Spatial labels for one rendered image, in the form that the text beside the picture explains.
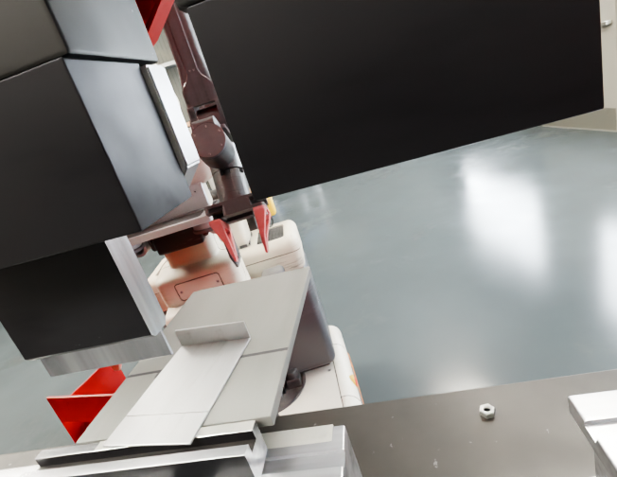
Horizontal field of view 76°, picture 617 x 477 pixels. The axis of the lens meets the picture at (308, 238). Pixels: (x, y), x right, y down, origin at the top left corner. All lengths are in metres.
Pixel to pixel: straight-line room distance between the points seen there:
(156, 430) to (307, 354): 1.14
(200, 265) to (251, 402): 0.75
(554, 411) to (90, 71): 0.45
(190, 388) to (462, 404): 0.28
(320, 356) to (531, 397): 1.09
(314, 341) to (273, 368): 1.09
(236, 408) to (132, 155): 0.22
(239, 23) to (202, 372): 0.32
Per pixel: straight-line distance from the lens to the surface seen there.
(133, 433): 0.39
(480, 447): 0.44
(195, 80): 0.74
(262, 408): 0.34
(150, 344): 0.29
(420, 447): 0.44
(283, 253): 1.30
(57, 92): 0.21
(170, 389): 0.41
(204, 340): 0.45
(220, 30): 0.18
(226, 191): 0.69
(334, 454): 0.33
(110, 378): 1.03
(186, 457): 0.34
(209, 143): 0.64
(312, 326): 1.43
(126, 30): 0.25
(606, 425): 0.34
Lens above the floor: 1.21
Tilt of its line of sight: 19 degrees down
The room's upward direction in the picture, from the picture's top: 18 degrees counter-clockwise
